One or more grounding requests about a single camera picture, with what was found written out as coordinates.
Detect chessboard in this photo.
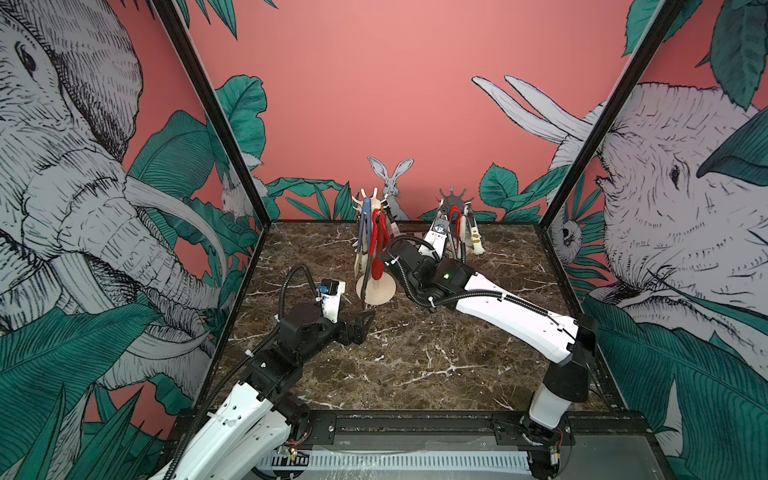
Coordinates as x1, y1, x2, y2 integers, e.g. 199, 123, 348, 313
391, 231, 427, 240

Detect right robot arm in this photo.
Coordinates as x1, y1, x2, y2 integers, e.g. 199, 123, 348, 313
378, 235, 598, 446

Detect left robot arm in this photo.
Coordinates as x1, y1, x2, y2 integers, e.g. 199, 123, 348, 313
155, 264, 375, 479

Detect red looped steel tongs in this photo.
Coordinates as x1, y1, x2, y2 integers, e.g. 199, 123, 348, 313
448, 206, 466, 247

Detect cream utensil rack stand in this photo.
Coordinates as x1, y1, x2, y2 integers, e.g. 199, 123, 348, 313
353, 188, 398, 309

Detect white slotted cable duct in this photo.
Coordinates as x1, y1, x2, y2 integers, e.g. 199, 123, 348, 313
256, 450, 531, 475

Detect pink steel tongs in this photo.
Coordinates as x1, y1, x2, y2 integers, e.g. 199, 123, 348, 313
383, 207, 400, 236

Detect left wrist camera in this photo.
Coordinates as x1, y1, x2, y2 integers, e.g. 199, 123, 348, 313
318, 279, 346, 323

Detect dark grey utensil rack stand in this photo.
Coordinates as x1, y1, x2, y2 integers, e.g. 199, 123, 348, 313
439, 186, 473, 263

